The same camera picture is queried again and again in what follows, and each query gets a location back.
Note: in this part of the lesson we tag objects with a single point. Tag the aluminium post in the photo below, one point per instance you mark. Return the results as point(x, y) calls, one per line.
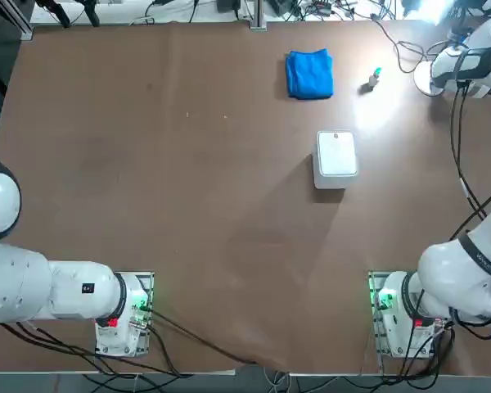
point(258, 14)

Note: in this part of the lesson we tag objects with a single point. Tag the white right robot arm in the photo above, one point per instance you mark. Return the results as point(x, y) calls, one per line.
point(454, 278)

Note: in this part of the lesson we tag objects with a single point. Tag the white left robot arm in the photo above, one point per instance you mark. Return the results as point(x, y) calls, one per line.
point(24, 282)

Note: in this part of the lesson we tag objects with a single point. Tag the white desk lamp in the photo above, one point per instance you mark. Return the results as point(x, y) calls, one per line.
point(422, 78)

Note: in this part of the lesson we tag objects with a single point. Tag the blue folded cloth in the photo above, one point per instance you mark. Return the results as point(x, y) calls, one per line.
point(310, 73)

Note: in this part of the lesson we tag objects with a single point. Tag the white cube appliance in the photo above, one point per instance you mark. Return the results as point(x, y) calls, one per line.
point(335, 157)

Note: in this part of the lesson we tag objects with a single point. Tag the aluminium frame rail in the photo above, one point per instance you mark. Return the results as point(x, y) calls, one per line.
point(14, 18)

